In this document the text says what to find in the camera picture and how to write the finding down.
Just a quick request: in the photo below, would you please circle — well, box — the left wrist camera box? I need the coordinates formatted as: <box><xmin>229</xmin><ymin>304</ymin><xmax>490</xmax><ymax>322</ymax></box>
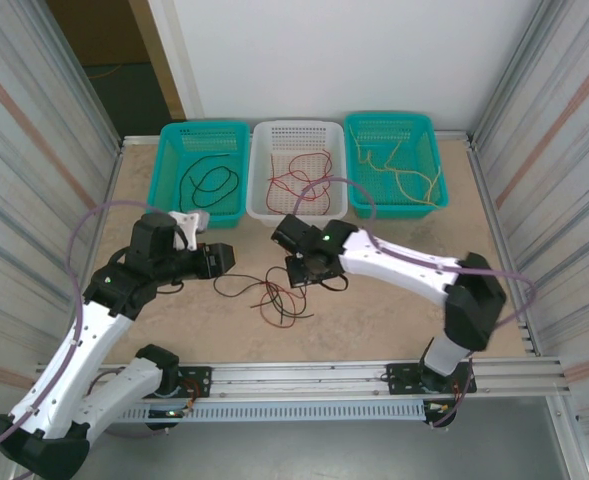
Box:
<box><xmin>167</xmin><ymin>210</ymin><xmax>210</xmax><ymax>252</ymax></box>

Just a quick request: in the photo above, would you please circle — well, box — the wooden door frame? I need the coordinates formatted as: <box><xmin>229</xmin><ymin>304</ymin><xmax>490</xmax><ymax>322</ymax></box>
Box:
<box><xmin>126</xmin><ymin>0</ymin><xmax>188</xmax><ymax>121</ymax></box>

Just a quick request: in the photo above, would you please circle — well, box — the orange floor cable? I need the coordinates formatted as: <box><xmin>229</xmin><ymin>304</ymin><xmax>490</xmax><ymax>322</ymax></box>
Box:
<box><xmin>86</xmin><ymin>63</ymin><xmax>125</xmax><ymax>81</ymax></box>

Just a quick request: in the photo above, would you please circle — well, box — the aluminium mounting rail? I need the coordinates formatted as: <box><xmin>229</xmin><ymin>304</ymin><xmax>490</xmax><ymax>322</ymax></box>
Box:
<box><xmin>33</xmin><ymin>355</ymin><xmax>573</xmax><ymax>401</ymax></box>

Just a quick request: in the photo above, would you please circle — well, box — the teal plastic basket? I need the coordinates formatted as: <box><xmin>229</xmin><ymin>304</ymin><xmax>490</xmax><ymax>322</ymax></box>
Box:
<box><xmin>142</xmin><ymin>119</ymin><xmax>252</xmax><ymax>230</ymax></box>
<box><xmin>343</xmin><ymin>111</ymin><xmax>449</xmax><ymax>221</ymax></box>

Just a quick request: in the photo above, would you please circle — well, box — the white slotted cable duct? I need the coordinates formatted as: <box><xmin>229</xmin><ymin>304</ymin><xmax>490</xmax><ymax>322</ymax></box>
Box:
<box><xmin>111</xmin><ymin>401</ymin><xmax>428</xmax><ymax>424</ymax></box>

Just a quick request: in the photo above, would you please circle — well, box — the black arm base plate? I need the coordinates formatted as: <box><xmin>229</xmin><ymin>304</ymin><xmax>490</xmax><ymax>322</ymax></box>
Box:
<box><xmin>386</xmin><ymin>363</ymin><xmax>425</xmax><ymax>396</ymax></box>
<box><xmin>176</xmin><ymin>366</ymin><xmax>213</xmax><ymax>399</ymax></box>

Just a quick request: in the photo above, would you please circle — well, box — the black wire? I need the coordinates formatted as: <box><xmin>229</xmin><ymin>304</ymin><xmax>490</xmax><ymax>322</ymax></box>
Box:
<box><xmin>212</xmin><ymin>266</ymin><xmax>309</xmax><ymax>324</ymax></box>
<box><xmin>177</xmin><ymin>152</ymin><xmax>241</xmax><ymax>211</ymax></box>

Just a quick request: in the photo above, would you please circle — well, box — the white plastic basket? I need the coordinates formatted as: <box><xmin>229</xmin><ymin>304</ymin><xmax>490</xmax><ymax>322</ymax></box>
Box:
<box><xmin>246</xmin><ymin>119</ymin><xmax>349</xmax><ymax>221</ymax></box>

